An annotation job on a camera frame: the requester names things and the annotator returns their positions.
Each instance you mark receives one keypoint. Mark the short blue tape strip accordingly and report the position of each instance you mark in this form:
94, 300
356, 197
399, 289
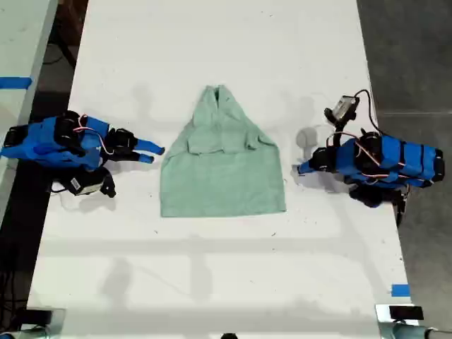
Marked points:
400, 290

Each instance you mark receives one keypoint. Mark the black camera stalk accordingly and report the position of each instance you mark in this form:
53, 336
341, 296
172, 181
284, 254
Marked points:
339, 131
107, 183

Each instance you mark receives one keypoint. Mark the grey metal pipe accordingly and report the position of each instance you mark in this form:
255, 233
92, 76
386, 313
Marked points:
24, 333
406, 332

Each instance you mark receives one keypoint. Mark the black round object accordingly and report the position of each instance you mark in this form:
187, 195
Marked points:
228, 336

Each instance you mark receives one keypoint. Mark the white side table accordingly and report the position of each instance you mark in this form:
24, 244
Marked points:
17, 42

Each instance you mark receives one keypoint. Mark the pale green T-shirt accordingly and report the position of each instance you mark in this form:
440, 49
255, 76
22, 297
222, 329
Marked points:
222, 176

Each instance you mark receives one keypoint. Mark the small black box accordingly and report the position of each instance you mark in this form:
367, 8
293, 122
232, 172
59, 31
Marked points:
39, 316
406, 313

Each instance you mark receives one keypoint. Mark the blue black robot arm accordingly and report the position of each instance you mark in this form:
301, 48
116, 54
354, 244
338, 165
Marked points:
406, 160
42, 141

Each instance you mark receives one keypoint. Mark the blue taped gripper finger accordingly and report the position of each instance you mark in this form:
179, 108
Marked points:
143, 157
308, 165
150, 146
309, 171

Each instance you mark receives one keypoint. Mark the black camera box with label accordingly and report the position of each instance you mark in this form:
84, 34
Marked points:
84, 185
344, 107

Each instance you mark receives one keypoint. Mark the long blue tape strip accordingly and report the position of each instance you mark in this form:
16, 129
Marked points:
16, 82

